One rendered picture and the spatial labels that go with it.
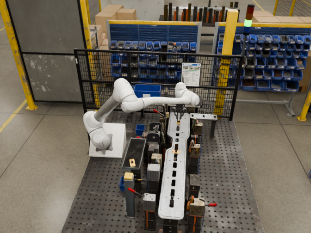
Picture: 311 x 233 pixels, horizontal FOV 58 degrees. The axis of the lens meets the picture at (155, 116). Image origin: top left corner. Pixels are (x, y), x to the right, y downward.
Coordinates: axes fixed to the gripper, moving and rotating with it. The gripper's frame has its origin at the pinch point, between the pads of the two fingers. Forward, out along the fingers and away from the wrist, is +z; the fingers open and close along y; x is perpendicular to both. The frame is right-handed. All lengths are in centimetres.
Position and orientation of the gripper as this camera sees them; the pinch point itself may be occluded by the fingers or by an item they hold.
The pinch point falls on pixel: (178, 119)
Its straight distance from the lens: 293.4
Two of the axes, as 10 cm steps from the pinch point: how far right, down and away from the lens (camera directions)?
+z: 0.0, 8.3, 5.6
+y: 9.9, 0.7, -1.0
